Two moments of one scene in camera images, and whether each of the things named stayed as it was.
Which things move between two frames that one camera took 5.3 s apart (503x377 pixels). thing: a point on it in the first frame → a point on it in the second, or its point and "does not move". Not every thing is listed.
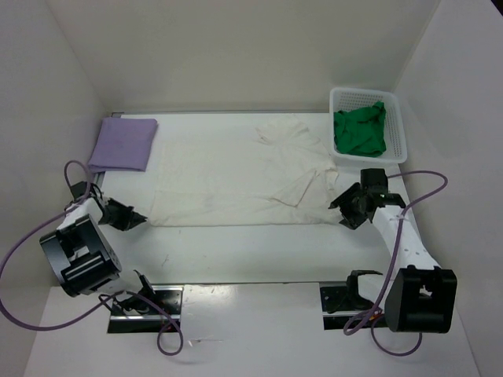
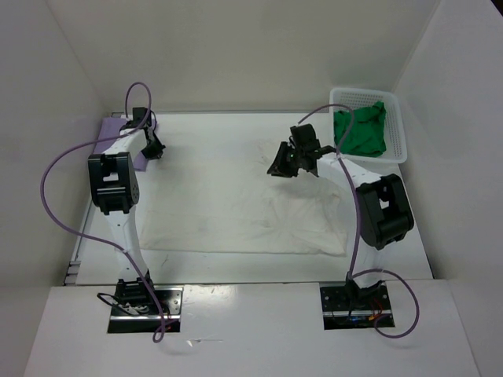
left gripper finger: [136, 220] → [153, 150]
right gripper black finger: [344, 195] → [285, 163]
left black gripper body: [117, 215] → [155, 137]
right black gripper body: [351, 210] → [299, 152]
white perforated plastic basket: [395, 148] does not move
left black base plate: [165, 317] does not move
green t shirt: [361, 131] does not move
